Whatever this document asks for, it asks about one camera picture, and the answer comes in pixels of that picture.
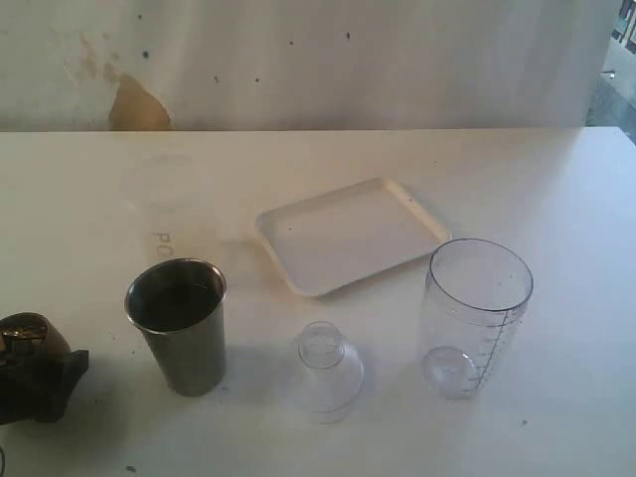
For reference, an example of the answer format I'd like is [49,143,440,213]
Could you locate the brown cubes and gold coins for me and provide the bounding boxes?
[1,324,47,360]

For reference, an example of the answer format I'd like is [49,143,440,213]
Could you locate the clear plastic shaker cup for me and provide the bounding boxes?
[417,238,534,399]

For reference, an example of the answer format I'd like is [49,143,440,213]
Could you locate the brown wooden bowl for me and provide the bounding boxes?
[1,312,71,370]

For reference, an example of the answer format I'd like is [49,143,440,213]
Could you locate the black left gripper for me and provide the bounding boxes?
[1,350,89,425]

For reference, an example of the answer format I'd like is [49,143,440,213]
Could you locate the clear plastic shaker lid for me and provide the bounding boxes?
[282,321,365,424]

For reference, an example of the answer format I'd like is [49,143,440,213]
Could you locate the translucent plastic cup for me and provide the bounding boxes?
[121,154,219,264]

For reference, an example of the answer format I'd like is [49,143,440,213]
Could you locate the stainless steel cup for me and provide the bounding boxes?
[124,257,227,397]

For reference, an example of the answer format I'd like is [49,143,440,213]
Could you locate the white rectangular tray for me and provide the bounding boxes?
[254,178,452,298]

